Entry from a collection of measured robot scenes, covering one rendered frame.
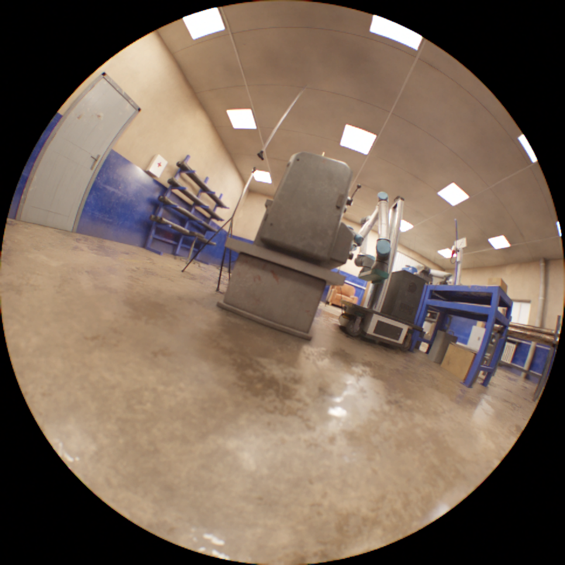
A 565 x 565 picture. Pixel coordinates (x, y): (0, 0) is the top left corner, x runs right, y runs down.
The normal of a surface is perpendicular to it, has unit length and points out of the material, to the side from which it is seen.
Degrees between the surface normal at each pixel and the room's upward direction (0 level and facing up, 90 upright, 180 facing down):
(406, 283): 90
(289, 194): 90
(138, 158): 90
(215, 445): 0
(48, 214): 90
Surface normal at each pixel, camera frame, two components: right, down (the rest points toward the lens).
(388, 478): 0.33, -0.95
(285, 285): -0.08, 0.00
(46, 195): 0.94, 0.32
